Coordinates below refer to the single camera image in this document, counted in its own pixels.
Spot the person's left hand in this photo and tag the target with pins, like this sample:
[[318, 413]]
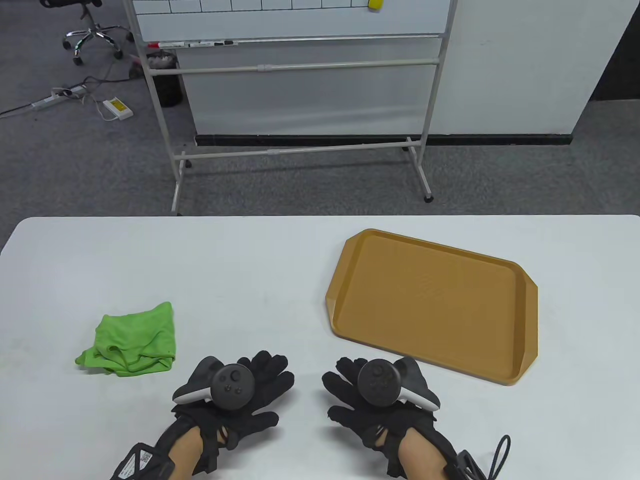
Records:
[[267, 382]]

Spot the person's right hand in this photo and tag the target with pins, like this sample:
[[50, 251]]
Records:
[[347, 395]]

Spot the brown plastic food tray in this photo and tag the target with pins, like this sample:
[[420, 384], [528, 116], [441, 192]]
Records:
[[430, 310]]

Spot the green square towel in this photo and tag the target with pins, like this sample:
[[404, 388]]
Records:
[[135, 335]]

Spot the person's right forearm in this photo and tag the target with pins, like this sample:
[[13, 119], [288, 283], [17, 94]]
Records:
[[422, 457]]

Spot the black white right hand controller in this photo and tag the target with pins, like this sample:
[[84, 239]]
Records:
[[378, 382]]

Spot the black white hand controller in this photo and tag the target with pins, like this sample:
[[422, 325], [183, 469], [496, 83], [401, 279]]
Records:
[[378, 382], [232, 387]]

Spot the black white left hand controller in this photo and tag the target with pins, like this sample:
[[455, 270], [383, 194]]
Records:
[[232, 387]]

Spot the black trash bin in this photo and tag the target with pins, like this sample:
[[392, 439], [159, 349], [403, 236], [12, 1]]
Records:
[[170, 87]]

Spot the white adapter yellow label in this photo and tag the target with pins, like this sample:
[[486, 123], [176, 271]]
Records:
[[118, 108]]

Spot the red whiteboard marker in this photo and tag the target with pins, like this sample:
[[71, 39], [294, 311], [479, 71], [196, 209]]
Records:
[[165, 45]]

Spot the white power strip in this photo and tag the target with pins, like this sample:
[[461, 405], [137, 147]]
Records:
[[50, 100]]

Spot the white rolling whiteboard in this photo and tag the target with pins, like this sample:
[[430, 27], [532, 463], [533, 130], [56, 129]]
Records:
[[300, 20]]

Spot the black office chair chrome base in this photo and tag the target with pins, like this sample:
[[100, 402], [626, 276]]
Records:
[[92, 32]]

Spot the yellow whiteboard magnet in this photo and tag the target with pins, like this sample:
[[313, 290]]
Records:
[[375, 4]]

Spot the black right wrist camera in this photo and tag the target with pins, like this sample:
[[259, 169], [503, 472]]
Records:
[[465, 467]]

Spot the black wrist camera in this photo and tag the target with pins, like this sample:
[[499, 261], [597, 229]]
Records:
[[145, 462], [465, 467]]

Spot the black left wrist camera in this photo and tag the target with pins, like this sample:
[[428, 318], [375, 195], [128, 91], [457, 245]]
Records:
[[145, 462]]

